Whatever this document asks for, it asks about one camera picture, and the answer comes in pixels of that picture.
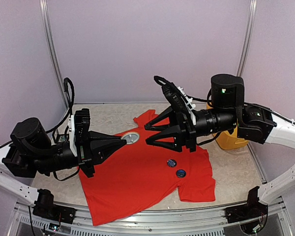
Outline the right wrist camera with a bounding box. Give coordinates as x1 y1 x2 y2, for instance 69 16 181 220
162 83 196 125

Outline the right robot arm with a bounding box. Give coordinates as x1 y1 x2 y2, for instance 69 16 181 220
145 74 295 152

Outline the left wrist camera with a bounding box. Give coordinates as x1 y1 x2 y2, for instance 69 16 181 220
67 108 90 157

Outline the front aluminium rail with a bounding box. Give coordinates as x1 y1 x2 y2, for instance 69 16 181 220
4 194 295 236

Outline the aluminium frame post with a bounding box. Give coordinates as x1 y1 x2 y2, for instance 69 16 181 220
39 0 69 108
236 0 258 77

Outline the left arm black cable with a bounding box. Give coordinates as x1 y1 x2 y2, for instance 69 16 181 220
48 77 76 133

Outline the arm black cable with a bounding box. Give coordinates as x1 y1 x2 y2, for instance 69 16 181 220
48 77 76 133
153 75 212 103

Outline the red t-shirt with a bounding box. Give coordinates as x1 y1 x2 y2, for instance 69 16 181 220
79 110 215 226

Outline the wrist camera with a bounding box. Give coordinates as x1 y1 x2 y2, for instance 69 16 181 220
67 108 90 157
162 83 196 125

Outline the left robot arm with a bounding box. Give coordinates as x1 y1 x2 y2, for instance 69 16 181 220
0 116 127 219

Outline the dark blue pinned badge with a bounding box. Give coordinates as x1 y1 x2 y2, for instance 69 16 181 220
167 159 177 168

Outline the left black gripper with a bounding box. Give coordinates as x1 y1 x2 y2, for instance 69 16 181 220
32 131 126 178

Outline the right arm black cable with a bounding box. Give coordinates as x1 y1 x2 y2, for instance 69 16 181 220
153 75 212 103

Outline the left aluminium frame post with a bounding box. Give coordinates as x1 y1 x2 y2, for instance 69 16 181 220
39 0 69 108

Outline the yellow sunflower brooch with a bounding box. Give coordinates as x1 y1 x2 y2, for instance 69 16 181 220
121 132 140 145

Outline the yellow plastic basket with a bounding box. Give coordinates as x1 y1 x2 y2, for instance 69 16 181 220
215 112 249 150

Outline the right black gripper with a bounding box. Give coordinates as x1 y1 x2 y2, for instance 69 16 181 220
145 104 238 152

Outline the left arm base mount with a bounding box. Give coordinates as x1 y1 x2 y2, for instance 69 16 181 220
33 205 77 224

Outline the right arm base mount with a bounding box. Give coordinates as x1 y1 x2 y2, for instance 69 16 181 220
225 204 268 223

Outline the right aluminium frame post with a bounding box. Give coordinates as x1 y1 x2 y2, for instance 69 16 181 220
236 0 258 77

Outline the black case with teal brooch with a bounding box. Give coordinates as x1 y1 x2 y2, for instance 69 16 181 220
52 129 69 144

